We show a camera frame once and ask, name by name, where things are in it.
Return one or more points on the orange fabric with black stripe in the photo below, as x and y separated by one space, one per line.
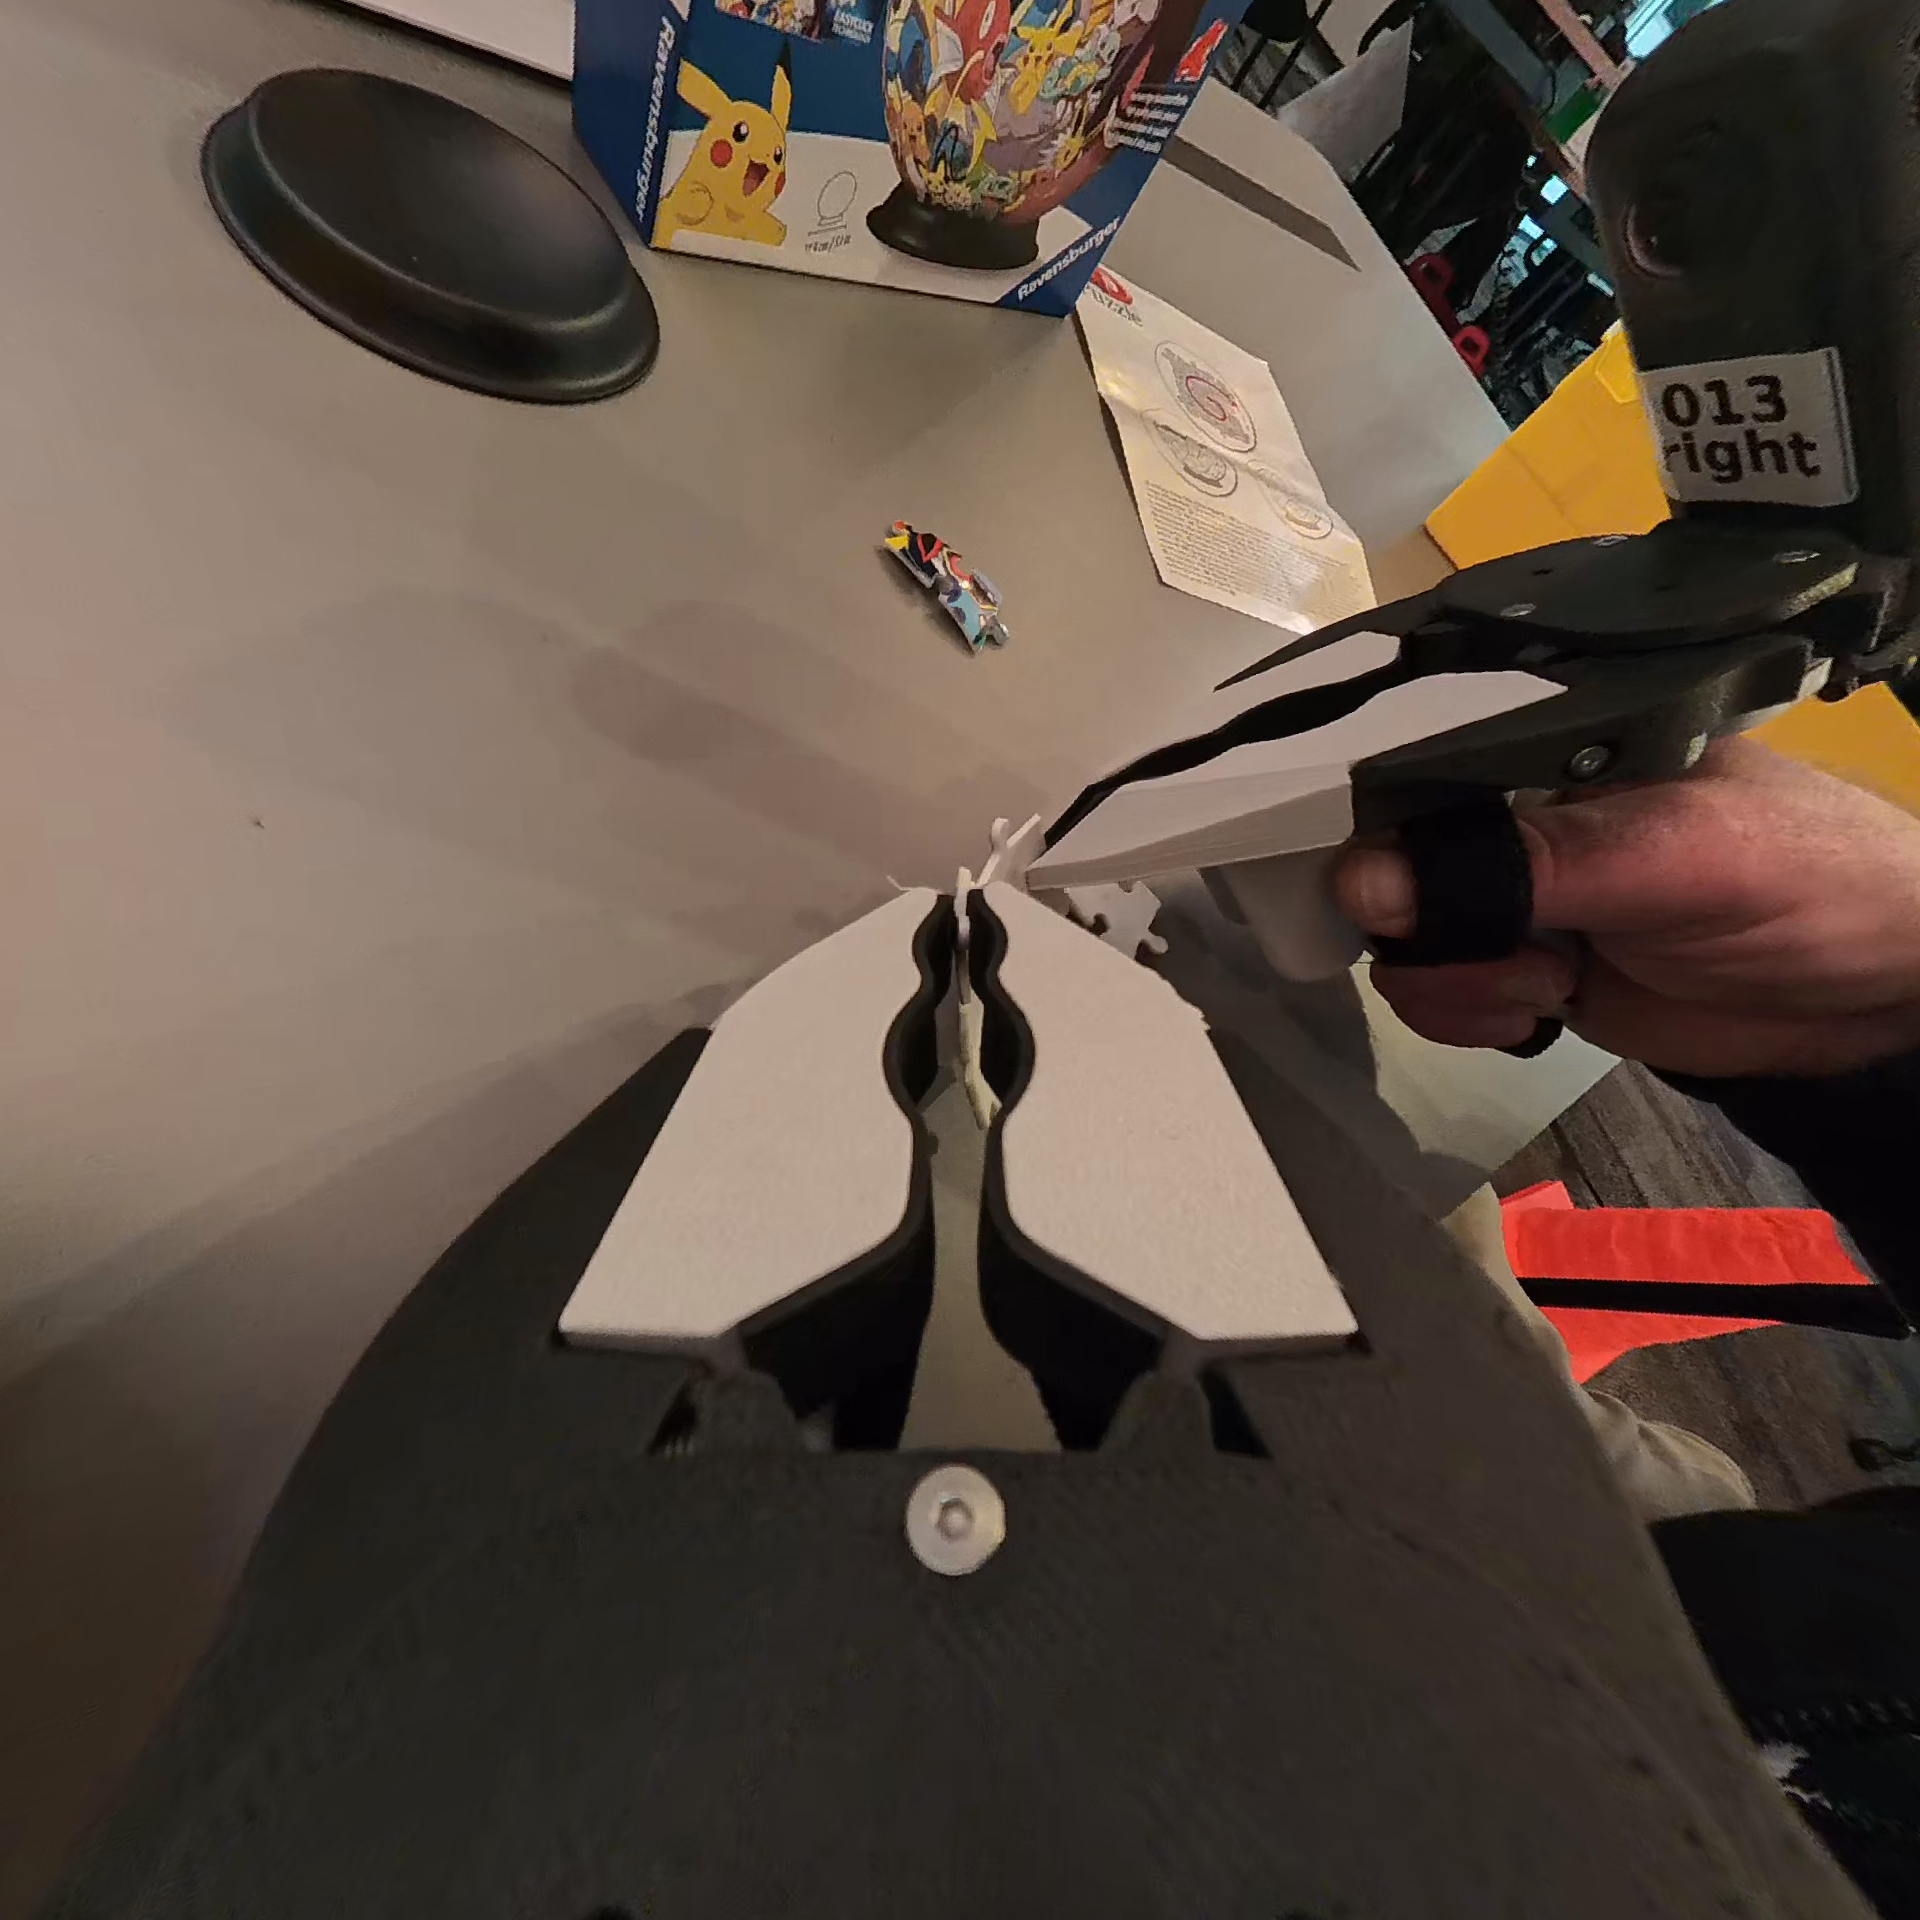
1649 1238

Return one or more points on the yellow puzzle box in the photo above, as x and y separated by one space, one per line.
1560 464

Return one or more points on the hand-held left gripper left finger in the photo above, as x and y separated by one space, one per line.
750 1169

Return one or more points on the person's black clothing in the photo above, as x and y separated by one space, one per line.
1830 1651

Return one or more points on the black round puzzle stand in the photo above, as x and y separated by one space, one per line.
420 225

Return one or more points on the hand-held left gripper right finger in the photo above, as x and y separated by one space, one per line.
1156 1184

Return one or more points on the blue printed puzzle box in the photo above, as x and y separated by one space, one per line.
720 149

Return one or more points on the background storage rack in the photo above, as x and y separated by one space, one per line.
1500 137

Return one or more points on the person's beige trousers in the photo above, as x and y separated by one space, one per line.
1636 1441

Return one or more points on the white paper sheet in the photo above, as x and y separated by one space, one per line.
495 29

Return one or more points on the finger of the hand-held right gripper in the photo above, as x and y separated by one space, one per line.
1350 668
1276 832

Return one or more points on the person's right hand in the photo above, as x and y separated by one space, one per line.
1695 901

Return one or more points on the white instruction leaflet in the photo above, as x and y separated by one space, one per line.
1243 497

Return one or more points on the colourful joined puzzle pieces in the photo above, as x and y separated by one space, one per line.
942 579

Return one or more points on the white joined puzzle pieces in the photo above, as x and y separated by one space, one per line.
960 1049

